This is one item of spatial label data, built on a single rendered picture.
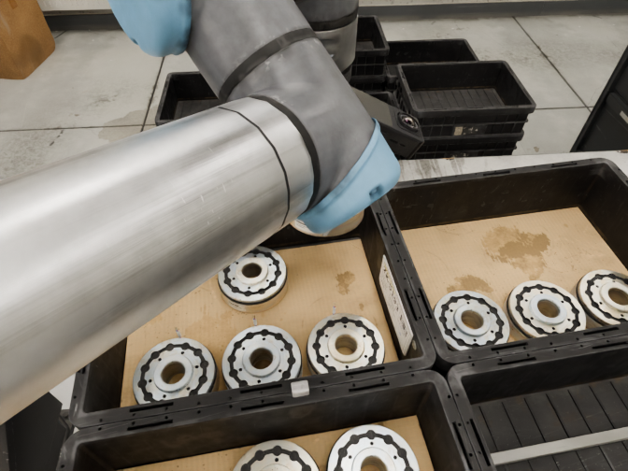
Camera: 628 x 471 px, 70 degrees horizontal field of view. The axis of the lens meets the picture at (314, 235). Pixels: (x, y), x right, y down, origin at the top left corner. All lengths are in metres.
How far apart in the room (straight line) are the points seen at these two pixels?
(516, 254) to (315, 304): 0.34
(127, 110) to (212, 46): 2.44
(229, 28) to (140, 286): 0.16
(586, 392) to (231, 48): 0.60
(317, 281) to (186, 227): 0.52
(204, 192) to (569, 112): 2.73
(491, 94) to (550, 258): 1.12
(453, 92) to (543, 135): 0.91
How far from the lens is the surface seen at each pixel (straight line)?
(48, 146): 2.64
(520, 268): 0.78
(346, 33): 0.40
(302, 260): 0.72
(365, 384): 0.51
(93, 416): 0.55
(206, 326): 0.67
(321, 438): 0.60
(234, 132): 0.22
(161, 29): 0.29
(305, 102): 0.26
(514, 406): 0.66
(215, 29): 0.29
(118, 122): 2.65
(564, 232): 0.87
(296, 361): 0.60
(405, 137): 0.46
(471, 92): 1.84
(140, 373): 0.63
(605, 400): 0.72
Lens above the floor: 1.40
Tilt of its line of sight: 49 degrees down
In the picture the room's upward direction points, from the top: straight up
